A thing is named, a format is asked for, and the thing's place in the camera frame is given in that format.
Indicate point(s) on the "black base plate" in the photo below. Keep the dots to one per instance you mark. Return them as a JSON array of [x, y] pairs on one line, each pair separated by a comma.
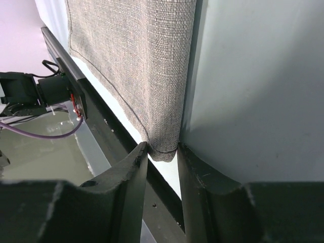
[[163, 214]]

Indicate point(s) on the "grey cloth napkin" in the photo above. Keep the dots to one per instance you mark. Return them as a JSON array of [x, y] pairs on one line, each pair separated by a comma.
[[139, 51]]

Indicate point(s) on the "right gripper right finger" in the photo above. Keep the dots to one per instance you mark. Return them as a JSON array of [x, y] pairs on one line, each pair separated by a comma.
[[219, 209]]

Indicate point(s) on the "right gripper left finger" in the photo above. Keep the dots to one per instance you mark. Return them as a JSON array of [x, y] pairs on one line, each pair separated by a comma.
[[107, 208]]

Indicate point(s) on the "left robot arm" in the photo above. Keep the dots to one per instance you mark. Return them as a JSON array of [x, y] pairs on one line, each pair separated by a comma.
[[28, 94]]

